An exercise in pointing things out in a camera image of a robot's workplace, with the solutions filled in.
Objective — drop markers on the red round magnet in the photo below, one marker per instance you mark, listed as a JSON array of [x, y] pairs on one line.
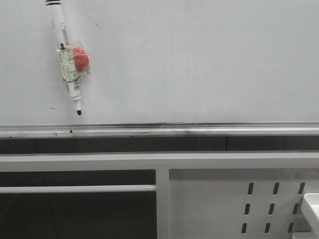
[[81, 58]]

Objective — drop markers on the white whiteboard marker pen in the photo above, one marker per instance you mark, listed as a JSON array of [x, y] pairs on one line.
[[70, 75]]

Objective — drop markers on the white whiteboard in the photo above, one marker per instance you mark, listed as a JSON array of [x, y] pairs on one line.
[[163, 67]]

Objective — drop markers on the white plastic tray bin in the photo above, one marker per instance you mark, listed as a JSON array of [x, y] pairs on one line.
[[310, 210]]

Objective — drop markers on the white metal whiteboard stand frame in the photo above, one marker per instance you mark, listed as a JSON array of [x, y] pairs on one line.
[[229, 195]]

